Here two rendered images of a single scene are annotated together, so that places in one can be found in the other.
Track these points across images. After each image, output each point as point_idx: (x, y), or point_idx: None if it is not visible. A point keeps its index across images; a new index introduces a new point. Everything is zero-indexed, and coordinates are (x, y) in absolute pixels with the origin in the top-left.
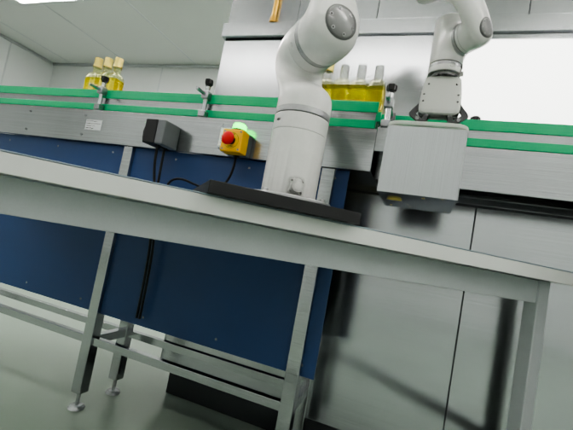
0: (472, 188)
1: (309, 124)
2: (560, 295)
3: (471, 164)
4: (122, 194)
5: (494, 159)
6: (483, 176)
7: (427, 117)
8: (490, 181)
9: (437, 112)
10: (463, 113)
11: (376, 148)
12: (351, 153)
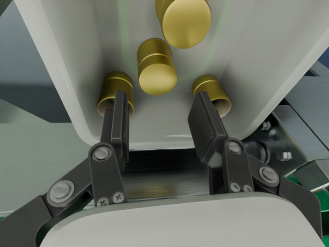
0: (68, 124)
1: None
2: (7, 108)
3: (64, 166)
4: None
5: (7, 185)
6: (43, 146)
7: (226, 176)
8: (31, 139)
9: (190, 204)
10: (20, 245)
11: (289, 110)
12: (324, 96)
